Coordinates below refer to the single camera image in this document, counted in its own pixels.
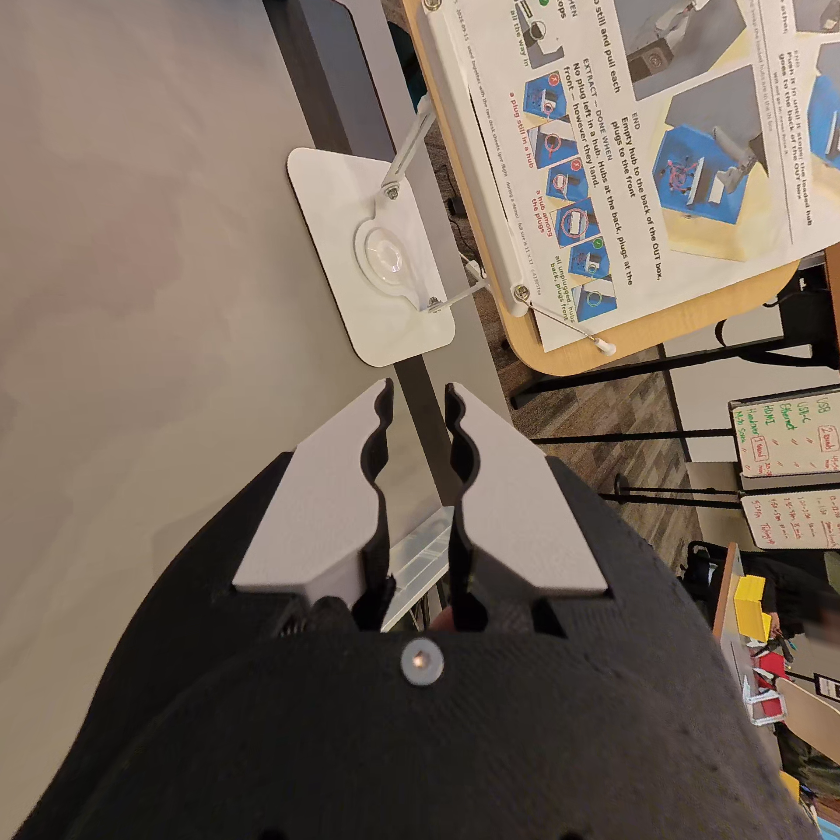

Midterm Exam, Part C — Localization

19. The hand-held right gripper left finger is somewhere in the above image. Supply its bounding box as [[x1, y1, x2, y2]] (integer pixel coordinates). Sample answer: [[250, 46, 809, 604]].
[[233, 377, 396, 627]]

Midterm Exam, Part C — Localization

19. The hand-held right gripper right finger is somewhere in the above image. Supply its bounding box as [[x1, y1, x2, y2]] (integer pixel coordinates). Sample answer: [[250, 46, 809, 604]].
[[444, 382, 609, 632]]

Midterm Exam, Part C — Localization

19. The white note board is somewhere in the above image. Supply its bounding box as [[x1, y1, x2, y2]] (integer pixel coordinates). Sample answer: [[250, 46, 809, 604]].
[[727, 390, 840, 481]]

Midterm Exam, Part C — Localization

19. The tan board on stand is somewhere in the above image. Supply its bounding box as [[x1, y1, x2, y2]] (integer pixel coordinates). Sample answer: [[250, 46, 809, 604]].
[[745, 676, 840, 759]]

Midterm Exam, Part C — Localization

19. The yellow parts bin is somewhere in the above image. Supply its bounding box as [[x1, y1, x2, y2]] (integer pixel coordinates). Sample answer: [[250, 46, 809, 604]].
[[734, 574, 773, 641]]

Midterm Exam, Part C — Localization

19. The printed instruction sheet pad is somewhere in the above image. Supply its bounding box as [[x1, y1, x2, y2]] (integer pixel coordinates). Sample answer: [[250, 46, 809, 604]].
[[420, 0, 840, 355]]

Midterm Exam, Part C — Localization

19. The clear acrylic box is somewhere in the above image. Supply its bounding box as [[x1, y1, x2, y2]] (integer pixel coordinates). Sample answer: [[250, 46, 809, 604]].
[[381, 505, 455, 632]]

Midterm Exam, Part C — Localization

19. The black stanchion post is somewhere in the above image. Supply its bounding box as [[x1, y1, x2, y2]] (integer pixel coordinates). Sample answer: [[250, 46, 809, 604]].
[[600, 472, 744, 511]]

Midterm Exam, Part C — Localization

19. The white calendar board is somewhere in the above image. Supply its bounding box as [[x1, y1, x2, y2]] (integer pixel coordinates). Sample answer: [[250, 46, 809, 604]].
[[740, 487, 840, 552]]

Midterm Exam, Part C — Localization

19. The white book stand wooden board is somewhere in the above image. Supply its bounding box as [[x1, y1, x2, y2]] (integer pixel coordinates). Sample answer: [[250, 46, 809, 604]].
[[287, 0, 840, 378]]

